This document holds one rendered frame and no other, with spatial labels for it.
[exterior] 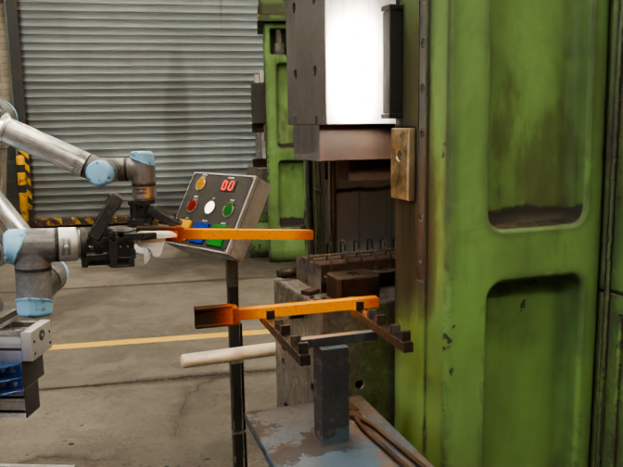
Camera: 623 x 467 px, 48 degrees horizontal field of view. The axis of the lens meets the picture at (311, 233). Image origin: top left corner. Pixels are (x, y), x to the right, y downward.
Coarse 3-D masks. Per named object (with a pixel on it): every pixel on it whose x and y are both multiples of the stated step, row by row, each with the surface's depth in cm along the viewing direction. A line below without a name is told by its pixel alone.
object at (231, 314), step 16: (224, 304) 153; (272, 304) 156; (288, 304) 156; (304, 304) 156; (320, 304) 157; (336, 304) 158; (352, 304) 159; (368, 304) 160; (208, 320) 151; (224, 320) 152; (240, 320) 152
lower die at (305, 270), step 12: (348, 252) 200; (384, 252) 200; (300, 264) 202; (312, 264) 193; (324, 264) 188; (336, 264) 189; (348, 264) 190; (360, 264) 191; (372, 264) 193; (384, 264) 194; (300, 276) 203; (312, 276) 193; (324, 288) 189
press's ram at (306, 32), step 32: (288, 0) 196; (320, 0) 174; (352, 0) 174; (384, 0) 177; (288, 32) 198; (320, 32) 176; (352, 32) 176; (288, 64) 199; (320, 64) 177; (352, 64) 177; (288, 96) 201; (320, 96) 179; (352, 96) 178
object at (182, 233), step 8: (136, 232) 158; (176, 232) 161; (184, 232) 161; (192, 232) 161; (200, 232) 162; (208, 232) 163; (216, 232) 163; (224, 232) 164; (232, 232) 165; (240, 232) 165; (248, 232) 166; (256, 232) 167; (264, 232) 168; (272, 232) 168; (280, 232) 169; (288, 232) 170; (296, 232) 171; (304, 232) 171; (312, 232) 172; (168, 240) 160; (176, 240) 160
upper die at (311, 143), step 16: (304, 128) 191; (320, 128) 181; (336, 128) 183; (352, 128) 185; (368, 128) 186; (384, 128) 188; (304, 144) 192; (320, 144) 182; (336, 144) 184; (352, 144) 185; (368, 144) 187; (384, 144) 189; (320, 160) 183; (336, 160) 184
